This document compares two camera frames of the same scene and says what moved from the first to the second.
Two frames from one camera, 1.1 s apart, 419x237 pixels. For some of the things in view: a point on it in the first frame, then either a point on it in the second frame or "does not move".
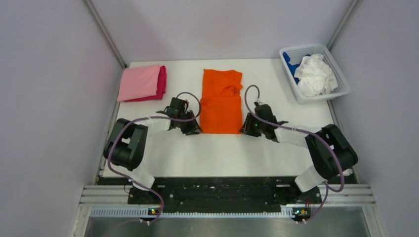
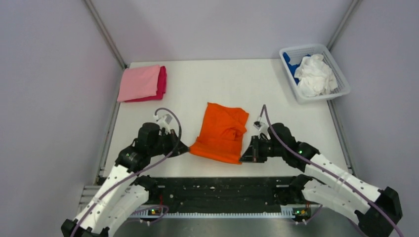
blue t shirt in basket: x=293 y=68 does not move
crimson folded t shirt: x=161 y=88 does not move
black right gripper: x=247 y=129 → x=250 y=155
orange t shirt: x=221 y=105 → x=222 y=134
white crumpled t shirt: x=315 y=78 does not move
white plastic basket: x=343 y=88 does not move
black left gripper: x=193 y=128 → x=172 y=137
